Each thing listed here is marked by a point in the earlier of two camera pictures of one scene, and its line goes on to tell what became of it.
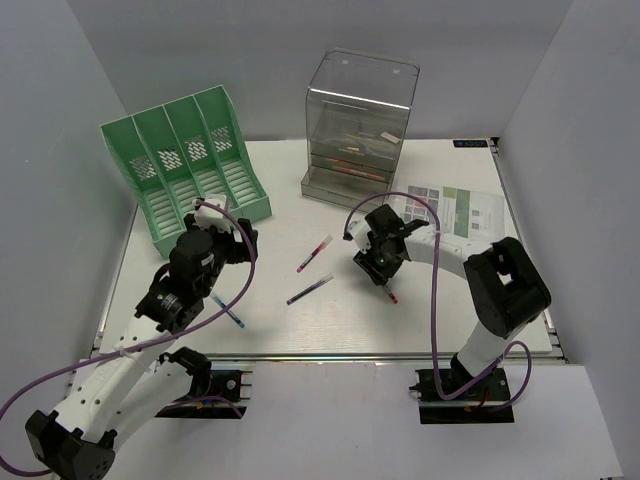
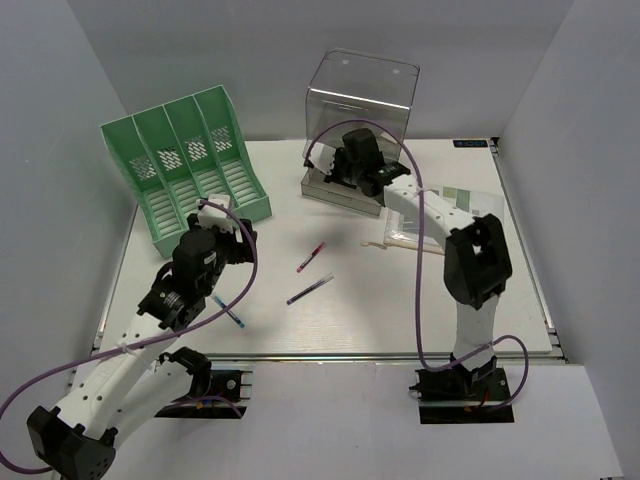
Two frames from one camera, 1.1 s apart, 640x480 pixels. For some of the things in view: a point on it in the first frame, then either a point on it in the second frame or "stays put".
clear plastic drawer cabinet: [356, 112] stays put
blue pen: [230, 312] stays put
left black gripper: [239, 251] stays put
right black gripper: [379, 275] -> [340, 156]
